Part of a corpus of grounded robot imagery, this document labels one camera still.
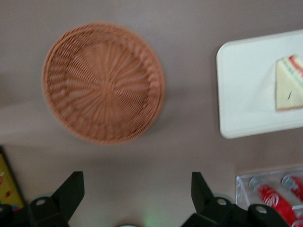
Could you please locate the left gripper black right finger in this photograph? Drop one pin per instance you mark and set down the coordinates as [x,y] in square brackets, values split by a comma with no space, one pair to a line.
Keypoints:
[213,212]

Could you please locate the triangular sandwich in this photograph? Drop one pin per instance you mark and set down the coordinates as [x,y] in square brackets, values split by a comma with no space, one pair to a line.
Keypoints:
[287,87]

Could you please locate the round brown wicker basket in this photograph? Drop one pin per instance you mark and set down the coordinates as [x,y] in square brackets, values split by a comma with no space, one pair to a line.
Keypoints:
[104,82]

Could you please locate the black food warmer appliance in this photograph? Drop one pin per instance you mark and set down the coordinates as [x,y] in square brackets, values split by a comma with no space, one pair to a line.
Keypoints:
[9,179]

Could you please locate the beige plastic tray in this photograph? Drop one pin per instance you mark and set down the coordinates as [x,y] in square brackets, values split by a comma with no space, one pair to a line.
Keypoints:
[246,94]

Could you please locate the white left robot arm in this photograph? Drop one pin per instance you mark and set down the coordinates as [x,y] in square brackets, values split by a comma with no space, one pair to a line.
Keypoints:
[131,225]

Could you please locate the red soda bottle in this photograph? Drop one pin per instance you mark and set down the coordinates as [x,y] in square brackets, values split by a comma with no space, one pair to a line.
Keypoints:
[274,201]
[298,224]
[297,186]

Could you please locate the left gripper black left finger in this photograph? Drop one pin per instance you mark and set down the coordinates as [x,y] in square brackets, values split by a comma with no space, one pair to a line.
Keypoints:
[59,208]

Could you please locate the clear acrylic bottle rack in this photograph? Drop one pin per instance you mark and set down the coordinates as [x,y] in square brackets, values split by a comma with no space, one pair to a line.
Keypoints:
[242,189]

